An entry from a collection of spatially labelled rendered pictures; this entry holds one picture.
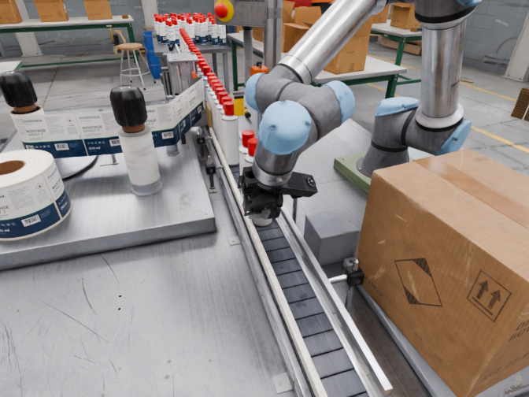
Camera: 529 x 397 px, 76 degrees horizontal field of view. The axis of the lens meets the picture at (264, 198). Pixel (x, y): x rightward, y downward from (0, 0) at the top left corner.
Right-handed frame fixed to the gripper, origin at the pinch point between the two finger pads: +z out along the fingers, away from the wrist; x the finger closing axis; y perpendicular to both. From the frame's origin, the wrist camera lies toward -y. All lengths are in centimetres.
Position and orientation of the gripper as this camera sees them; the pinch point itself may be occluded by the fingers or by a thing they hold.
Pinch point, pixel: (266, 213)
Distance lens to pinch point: 82.3
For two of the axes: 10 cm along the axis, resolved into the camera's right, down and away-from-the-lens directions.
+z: -1.4, 4.5, 8.8
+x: 2.4, 8.8, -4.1
